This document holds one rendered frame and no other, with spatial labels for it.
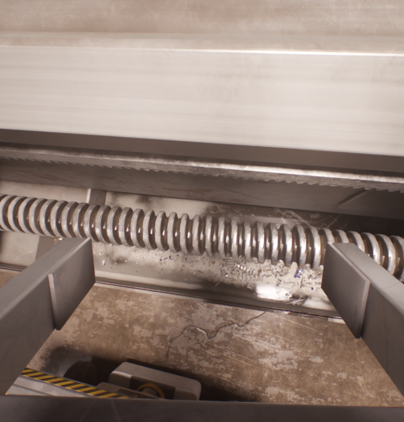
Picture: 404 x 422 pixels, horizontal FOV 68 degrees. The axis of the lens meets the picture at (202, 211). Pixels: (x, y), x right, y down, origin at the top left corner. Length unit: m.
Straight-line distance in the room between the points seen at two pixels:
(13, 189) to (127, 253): 0.26
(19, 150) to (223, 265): 0.41
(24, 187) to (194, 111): 0.55
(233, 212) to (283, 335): 0.54
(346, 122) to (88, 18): 0.19
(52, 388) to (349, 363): 0.82
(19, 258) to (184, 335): 0.56
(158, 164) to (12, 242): 0.57
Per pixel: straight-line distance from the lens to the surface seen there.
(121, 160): 0.28
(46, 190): 0.67
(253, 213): 0.61
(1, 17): 0.30
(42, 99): 0.24
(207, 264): 0.61
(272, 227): 0.28
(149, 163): 0.27
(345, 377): 1.11
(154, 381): 0.98
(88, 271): 0.16
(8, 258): 0.79
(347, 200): 0.43
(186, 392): 0.97
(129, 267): 0.65
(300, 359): 1.07
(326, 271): 0.17
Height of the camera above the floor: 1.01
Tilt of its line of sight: 79 degrees down
